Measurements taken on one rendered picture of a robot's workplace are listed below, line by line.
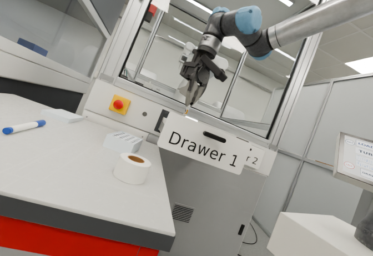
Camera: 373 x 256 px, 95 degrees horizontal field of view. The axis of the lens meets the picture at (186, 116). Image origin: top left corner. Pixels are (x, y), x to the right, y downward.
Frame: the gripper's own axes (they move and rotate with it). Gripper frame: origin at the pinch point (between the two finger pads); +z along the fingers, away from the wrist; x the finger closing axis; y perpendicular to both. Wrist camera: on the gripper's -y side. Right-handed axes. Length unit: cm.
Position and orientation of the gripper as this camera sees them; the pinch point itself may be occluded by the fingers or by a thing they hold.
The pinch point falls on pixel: (190, 104)
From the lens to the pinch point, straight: 60.4
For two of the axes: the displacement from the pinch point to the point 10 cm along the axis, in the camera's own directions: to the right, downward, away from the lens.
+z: -3.8, 9.3, -0.2
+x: -5.5, -2.4, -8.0
